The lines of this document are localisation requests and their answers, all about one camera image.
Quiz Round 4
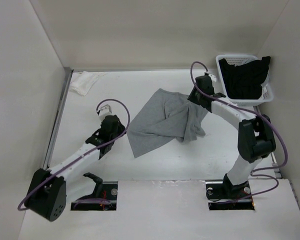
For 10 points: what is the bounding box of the grey tank top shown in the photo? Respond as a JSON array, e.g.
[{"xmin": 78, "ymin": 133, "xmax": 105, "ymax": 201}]
[{"xmin": 127, "ymin": 88, "xmax": 208, "ymax": 158}]

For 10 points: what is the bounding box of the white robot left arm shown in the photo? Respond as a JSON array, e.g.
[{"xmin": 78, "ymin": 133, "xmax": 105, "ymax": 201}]
[{"xmin": 18, "ymin": 115, "xmax": 126, "ymax": 222}]

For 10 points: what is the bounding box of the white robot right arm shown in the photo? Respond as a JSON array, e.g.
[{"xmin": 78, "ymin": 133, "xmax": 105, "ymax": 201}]
[{"xmin": 188, "ymin": 73, "xmax": 276, "ymax": 201}]

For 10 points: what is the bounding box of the black tank top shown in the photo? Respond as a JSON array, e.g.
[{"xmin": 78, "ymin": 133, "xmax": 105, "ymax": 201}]
[{"xmin": 218, "ymin": 56, "xmax": 271, "ymax": 100}]

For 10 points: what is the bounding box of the white plastic basket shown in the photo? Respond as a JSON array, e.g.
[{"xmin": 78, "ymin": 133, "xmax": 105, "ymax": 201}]
[{"xmin": 215, "ymin": 54, "xmax": 274, "ymax": 106}]

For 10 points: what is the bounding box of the white folded cloth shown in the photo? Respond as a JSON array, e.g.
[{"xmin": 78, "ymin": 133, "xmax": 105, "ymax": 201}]
[{"xmin": 69, "ymin": 71, "xmax": 107, "ymax": 97}]

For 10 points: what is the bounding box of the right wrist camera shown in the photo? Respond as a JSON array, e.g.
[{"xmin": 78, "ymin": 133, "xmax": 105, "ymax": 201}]
[{"xmin": 205, "ymin": 72, "xmax": 217, "ymax": 83}]

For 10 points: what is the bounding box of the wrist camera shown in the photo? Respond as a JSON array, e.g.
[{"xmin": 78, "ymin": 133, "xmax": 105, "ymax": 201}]
[
  {"xmin": 96, "ymin": 104, "xmax": 113, "ymax": 122},
  {"xmin": 205, "ymin": 72, "xmax": 217, "ymax": 83}
]

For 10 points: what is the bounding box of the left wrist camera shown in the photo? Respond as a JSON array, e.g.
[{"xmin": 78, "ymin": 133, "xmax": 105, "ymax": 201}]
[{"xmin": 96, "ymin": 104, "xmax": 113, "ymax": 122}]

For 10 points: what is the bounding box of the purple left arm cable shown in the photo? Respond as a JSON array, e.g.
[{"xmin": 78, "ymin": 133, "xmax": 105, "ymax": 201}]
[{"xmin": 16, "ymin": 99, "xmax": 130, "ymax": 212}]

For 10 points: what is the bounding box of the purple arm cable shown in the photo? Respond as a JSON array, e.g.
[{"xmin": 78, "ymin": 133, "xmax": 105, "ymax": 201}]
[
  {"xmin": 16, "ymin": 99, "xmax": 130, "ymax": 212},
  {"xmin": 191, "ymin": 61, "xmax": 290, "ymax": 203}
]

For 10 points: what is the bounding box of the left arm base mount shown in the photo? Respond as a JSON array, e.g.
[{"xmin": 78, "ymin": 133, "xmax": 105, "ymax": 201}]
[{"xmin": 70, "ymin": 181, "xmax": 119, "ymax": 212}]

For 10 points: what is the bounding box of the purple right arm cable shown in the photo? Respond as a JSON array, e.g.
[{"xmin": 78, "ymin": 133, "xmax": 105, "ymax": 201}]
[{"xmin": 191, "ymin": 61, "xmax": 290, "ymax": 203}]

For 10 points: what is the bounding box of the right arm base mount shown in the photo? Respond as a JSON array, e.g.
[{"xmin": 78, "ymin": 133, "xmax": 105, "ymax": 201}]
[{"xmin": 205, "ymin": 181, "xmax": 255, "ymax": 211}]

